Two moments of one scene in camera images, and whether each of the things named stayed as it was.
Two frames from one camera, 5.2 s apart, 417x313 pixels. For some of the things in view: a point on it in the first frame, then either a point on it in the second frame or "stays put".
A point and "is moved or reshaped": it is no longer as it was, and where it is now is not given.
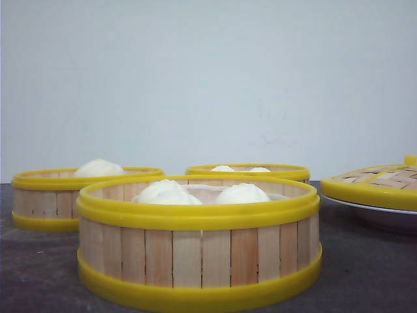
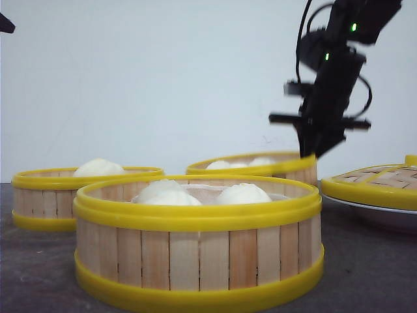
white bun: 243,193 stays put
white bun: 259,169 → 258,162
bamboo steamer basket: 249,169 is moved or reshaped
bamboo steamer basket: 199,240 stays put
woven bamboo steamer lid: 390,186 stays put
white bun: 165,192 stays put
